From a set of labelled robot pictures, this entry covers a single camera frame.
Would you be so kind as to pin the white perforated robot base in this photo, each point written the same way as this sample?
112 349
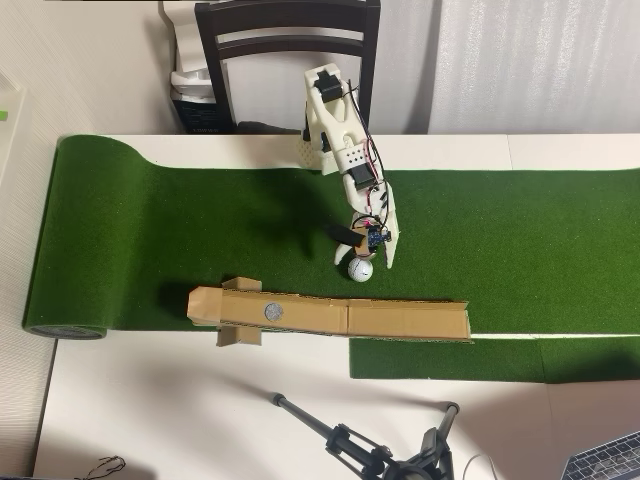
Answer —
307 152

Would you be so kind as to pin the gray laptop keyboard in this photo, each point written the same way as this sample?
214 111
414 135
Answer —
605 460

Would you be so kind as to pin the blue camera circuit board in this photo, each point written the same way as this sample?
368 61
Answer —
379 237

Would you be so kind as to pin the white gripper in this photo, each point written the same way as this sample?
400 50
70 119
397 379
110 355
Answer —
393 231

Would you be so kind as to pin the black tripod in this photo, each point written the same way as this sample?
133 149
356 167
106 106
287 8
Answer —
345 445

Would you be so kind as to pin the dark wooden chair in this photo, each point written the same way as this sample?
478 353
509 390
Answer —
210 50

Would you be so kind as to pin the brown cardboard ramp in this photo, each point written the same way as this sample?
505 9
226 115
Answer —
400 320

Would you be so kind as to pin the white curtain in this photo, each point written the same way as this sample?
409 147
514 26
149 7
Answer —
535 65

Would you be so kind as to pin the green turf strip piece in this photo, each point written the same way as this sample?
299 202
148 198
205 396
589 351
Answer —
450 360

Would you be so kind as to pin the cardboard camera mount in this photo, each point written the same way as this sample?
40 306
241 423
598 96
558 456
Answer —
363 248

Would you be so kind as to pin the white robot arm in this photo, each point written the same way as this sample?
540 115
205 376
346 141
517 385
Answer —
330 115

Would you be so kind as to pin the dark blue box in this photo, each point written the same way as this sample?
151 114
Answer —
200 117

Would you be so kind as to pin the long green turf mat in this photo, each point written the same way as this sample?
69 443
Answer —
200 225

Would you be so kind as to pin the white golf ball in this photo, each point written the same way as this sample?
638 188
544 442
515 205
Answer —
360 269

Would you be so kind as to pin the white foam packaging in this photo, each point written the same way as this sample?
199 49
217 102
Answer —
187 35

